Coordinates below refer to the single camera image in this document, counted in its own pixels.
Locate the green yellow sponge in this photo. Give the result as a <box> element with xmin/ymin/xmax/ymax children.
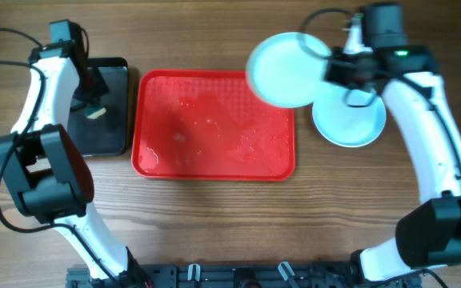
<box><xmin>84</xmin><ymin>106</ymin><xmax>106</xmax><ymax>120</ymax></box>

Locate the light blue plate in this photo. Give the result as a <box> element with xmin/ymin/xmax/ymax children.
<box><xmin>246</xmin><ymin>32</ymin><xmax>331</xmax><ymax>108</ymax></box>
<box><xmin>312</xmin><ymin>86</ymin><xmax>387</xmax><ymax>148</ymax></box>

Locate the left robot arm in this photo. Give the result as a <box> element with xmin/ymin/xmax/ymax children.
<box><xmin>0</xmin><ymin>20</ymin><xmax>151</xmax><ymax>287</ymax></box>

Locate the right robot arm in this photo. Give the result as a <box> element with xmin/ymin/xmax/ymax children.
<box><xmin>326</xmin><ymin>2</ymin><xmax>461</xmax><ymax>284</ymax></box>

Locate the black rectangular tray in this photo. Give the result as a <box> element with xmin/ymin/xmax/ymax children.
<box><xmin>67</xmin><ymin>58</ymin><xmax>129</xmax><ymax>156</ymax></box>

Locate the red plastic tray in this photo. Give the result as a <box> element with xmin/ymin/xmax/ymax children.
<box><xmin>131</xmin><ymin>70</ymin><xmax>296</xmax><ymax>181</ymax></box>

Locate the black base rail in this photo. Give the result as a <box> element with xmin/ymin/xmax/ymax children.
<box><xmin>65</xmin><ymin>260</ymin><xmax>422</xmax><ymax>288</ymax></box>

